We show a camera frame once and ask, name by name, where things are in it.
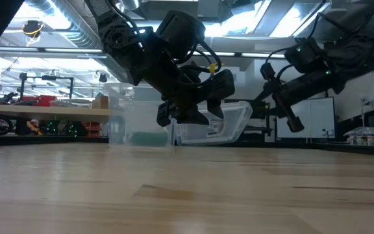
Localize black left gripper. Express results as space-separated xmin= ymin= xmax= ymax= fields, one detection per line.
xmin=140 ymin=60 xmax=236 ymax=128

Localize cardboard box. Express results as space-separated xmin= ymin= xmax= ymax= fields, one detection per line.
xmin=91 ymin=94 xmax=110 ymax=110

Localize black yellow ceiling reel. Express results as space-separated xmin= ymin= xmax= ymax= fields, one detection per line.
xmin=21 ymin=19 xmax=44 ymax=40

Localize clear plastic container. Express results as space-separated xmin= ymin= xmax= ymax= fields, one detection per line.
xmin=104 ymin=82 xmax=175 ymax=149

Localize wooden workbench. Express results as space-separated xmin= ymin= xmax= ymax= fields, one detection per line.
xmin=0 ymin=103 xmax=112 ymax=124

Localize whiteboard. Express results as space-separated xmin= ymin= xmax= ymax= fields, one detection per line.
xmin=276 ymin=97 xmax=336 ymax=140

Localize clear plastic container lid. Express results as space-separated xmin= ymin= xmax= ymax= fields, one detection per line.
xmin=173 ymin=100 xmax=254 ymax=146

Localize long ceiling light bar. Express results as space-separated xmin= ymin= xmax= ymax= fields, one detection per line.
xmin=0 ymin=46 xmax=287 ymax=60

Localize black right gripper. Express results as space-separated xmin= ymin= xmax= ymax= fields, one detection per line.
xmin=253 ymin=61 xmax=347 ymax=133

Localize green bandage roll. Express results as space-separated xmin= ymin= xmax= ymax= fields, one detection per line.
xmin=130 ymin=131 xmax=171 ymax=147

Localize clear bag of supplies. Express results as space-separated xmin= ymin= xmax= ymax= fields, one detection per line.
xmin=343 ymin=126 xmax=374 ymax=146

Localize red storage crate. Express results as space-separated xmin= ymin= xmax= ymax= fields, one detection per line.
xmin=82 ymin=122 xmax=110 ymax=138

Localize black camera rig stand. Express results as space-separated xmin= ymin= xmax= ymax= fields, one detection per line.
xmin=18 ymin=73 xmax=75 ymax=99

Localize red plastic tray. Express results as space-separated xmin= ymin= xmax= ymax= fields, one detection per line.
xmin=20 ymin=95 xmax=58 ymax=107

